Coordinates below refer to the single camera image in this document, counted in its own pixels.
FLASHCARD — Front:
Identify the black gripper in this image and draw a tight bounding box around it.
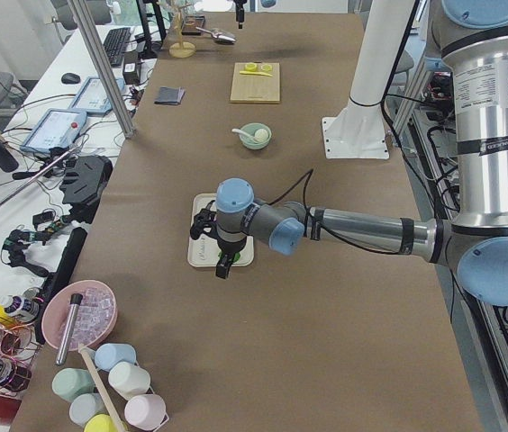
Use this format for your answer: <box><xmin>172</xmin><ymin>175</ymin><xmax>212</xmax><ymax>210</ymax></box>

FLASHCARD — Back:
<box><xmin>233</xmin><ymin>0</ymin><xmax>246</xmax><ymax>29</ymax></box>
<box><xmin>190</xmin><ymin>201</ymin><xmax>247</xmax><ymax>279</ymax></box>

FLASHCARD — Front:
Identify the mint green bowl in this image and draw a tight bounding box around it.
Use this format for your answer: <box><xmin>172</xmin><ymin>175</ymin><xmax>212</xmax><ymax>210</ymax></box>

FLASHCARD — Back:
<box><xmin>239</xmin><ymin>122</ymin><xmax>272</xmax><ymax>150</ymax></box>

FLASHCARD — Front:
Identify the pink bowl with ice cubes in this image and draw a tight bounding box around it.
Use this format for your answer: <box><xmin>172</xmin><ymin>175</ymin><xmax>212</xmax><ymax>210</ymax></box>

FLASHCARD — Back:
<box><xmin>41</xmin><ymin>280</ymin><xmax>118</xmax><ymax>351</ymax></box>

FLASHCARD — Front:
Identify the green lime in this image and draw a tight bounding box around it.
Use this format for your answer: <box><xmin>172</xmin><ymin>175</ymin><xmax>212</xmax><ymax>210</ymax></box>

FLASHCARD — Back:
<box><xmin>218</xmin><ymin>251</ymin><xmax>241</xmax><ymax>264</ymax></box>

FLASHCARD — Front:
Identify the metal scoop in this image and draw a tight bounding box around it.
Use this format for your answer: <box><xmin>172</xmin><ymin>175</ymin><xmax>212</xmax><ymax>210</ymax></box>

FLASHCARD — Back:
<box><xmin>197</xmin><ymin>27</ymin><xmax>237</xmax><ymax>45</ymax></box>

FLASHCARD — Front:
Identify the white rabbit serving tray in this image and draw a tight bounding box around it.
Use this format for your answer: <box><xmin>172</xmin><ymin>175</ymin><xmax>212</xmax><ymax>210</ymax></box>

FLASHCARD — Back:
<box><xmin>187</xmin><ymin>193</ymin><xmax>255</xmax><ymax>267</ymax></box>

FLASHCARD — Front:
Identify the yellow plastic knife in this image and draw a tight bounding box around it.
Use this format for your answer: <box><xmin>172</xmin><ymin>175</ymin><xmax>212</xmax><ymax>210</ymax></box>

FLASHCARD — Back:
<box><xmin>239</xmin><ymin>69</ymin><xmax>273</xmax><ymax>77</ymax></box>

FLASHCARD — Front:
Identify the bamboo cutting board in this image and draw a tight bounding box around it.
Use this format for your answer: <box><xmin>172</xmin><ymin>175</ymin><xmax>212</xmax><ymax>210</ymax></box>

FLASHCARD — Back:
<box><xmin>230</xmin><ymin>62</ymin><xmax>281</xmax><ymax>104</ymax></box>

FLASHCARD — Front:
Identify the wooden mug tree stand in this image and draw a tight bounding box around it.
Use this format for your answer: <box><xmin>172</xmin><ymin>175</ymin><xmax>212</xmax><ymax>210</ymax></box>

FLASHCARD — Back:
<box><xmin>167</xmin><ymin>1</ymin><xmax>195</xmax><ymax>59</ymax></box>

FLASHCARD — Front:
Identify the grey folded cloth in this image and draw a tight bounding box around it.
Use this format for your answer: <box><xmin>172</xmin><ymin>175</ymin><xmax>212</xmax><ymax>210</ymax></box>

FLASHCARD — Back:
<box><xmin>154</xmin><ymin>86</ymin><xmax>186</xmax><ymax>105</ymax></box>

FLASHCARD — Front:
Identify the black keyboard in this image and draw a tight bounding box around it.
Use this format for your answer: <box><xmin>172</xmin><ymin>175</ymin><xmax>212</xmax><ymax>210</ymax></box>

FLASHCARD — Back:
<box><xmin>103</xmin><ymin>27</ymin><xmax>131</xmax><ymax>68</ymax></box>

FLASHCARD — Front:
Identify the light blue cup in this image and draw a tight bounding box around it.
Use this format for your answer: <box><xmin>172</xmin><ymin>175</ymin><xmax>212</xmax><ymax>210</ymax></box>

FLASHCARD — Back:
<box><xmin>95</xmin><ymin>343</ymin><xmax>137</xmax><ymax>372</ymax></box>

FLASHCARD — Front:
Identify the white cup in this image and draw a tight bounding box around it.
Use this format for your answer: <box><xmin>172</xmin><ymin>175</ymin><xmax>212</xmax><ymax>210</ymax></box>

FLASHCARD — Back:
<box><xmin>108</xmin><ymin>362</ymin><xmax>150</xmax><ymax>401</ymax></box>

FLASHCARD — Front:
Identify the metal tube with black cap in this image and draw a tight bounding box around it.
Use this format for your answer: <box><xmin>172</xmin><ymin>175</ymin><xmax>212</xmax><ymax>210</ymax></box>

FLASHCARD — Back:
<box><xmin>55</xmin><ymin>293</ymin><xmax>83</xmax><ymax>366</ymax></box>

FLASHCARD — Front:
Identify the pink cup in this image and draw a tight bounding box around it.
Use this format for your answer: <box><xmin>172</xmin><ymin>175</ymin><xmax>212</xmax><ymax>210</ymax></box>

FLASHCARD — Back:
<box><xmin>124</xmin><ymin>394</ymin><xmax>167</xmax><ymax>431</ymax></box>

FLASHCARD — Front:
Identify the blue teach pendant far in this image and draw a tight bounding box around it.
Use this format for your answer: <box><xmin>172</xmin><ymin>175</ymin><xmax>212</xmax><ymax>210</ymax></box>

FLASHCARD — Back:
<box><xmin>68</xmin><ymin>76</ymin><xmax>112</xmax><ymax>116</ymax></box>

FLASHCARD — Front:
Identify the blue teach pendant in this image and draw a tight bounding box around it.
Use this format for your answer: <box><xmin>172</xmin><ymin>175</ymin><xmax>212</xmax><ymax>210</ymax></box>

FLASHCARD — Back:
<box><xmin>20</xmin><ymin>109</ymin><xmax>87</xmax><ymax>154</ymax></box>
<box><xmin>68</xmin><ymin>76</ymin><xmax>112</xmax><ymax>116</ymax></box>

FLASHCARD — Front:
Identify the black plastic holder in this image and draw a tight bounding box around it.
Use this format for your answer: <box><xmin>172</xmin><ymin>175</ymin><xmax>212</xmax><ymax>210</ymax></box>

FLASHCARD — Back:
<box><xmin>59</xmin><ymin>156</ymin><xmax>113</xmax><ymax>224</ymax></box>

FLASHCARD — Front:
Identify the black computer mouse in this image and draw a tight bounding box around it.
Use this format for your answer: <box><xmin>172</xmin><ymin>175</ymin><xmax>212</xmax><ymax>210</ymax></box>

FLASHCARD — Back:
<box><xmin>60</xmin><ymin>72</ymin><xmax>81</xmax><ymax>85</ymax></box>

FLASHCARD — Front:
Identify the mint green cup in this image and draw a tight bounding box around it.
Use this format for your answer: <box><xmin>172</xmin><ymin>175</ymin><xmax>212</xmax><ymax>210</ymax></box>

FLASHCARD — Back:
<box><xmin>51</xmin><ymin>368</ymin><xmax>95</xmax><ymax>402</ymax></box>

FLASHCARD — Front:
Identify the grey blue cup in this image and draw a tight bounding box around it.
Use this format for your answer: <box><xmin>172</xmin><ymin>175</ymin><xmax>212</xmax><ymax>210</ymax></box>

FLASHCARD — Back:
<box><xmin>68</xmin><ymin>393</ymin><xmax>106</xmax><ymax>427</ymax></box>

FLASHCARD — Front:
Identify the yellow cup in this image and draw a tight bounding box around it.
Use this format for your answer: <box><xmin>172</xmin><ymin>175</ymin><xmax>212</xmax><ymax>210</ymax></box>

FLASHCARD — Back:
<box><xmin>84</xmin><ymin>414</ymin><xmax>117</xmax><ymax>432</ymax></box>

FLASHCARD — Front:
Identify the blue teach pendant near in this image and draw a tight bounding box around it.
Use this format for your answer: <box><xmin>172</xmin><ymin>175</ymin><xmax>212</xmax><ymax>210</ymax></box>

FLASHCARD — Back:
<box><xmin>20</xmin><ymin>109</ymin><xmax>87</xmax><ymax>154</ymax></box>

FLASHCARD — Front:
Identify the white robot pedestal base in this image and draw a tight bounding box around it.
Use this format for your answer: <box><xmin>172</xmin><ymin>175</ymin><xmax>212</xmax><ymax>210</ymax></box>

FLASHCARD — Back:
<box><xmin>322</xmin><ymin>0</ymin><xmax>418</xmax><ymax>160</ymax></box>

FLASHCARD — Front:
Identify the aluminium frame post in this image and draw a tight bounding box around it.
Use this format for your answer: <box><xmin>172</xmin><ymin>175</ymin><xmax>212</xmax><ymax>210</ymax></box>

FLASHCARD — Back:
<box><xmin>68</xmin><ymin>0</ymin><xmax>135</xmax><ymax>139</ymax></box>

